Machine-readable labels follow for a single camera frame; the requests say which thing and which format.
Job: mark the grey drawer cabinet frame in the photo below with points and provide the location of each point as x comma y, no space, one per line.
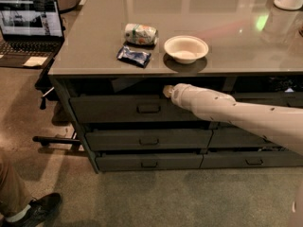
127,123

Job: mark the brown trouser leg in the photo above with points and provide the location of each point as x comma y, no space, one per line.
14,196

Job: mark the grey tray inside drawer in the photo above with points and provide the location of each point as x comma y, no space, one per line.
121,84

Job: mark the white sticky note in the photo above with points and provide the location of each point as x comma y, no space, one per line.
35,61

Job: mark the blue snack packet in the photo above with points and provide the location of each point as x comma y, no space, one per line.
139,59

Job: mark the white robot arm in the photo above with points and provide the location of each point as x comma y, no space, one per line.
280,125

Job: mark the white paper bowl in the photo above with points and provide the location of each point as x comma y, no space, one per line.
186,49

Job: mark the white sock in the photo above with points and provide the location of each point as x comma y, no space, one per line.
18,216

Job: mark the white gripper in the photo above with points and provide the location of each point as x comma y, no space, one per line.
178,94

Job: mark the black sneaker shoe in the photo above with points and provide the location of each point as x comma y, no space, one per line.
39,211

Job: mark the black open laptop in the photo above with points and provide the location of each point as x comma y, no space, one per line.
29,28

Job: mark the crushed green white can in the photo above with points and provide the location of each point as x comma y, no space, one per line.
140,34

